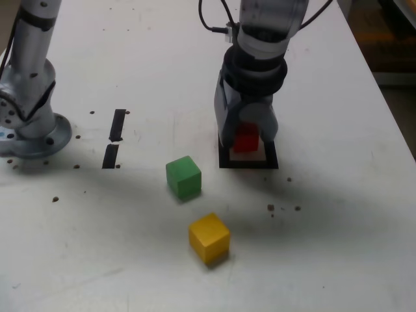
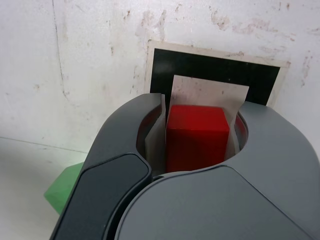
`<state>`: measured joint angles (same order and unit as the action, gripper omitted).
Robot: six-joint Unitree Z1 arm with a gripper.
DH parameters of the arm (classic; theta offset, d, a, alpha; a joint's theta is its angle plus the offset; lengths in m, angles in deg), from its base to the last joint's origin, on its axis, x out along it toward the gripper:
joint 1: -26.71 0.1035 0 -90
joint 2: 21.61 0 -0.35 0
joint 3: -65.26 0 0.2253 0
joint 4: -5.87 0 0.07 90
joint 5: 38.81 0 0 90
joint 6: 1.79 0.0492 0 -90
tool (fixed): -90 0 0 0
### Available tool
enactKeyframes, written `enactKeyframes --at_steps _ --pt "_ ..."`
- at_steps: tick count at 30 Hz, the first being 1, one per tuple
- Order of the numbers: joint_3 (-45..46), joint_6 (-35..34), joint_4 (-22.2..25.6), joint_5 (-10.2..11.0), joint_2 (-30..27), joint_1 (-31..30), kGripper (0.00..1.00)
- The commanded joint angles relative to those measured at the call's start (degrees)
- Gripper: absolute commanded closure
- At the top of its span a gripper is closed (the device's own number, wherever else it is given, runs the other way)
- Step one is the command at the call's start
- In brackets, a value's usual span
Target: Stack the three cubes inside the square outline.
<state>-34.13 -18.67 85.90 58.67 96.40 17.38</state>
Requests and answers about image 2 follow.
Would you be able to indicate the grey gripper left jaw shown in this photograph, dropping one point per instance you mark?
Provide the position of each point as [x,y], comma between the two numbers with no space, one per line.
[110,175]

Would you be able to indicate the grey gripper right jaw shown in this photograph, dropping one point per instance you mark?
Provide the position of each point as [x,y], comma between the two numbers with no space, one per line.
[225,205]

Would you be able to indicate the green cube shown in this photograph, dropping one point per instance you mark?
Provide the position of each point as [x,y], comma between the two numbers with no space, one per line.
[61,190]

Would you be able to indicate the red cube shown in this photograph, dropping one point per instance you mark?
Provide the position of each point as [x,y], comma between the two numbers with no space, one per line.
[195,142]

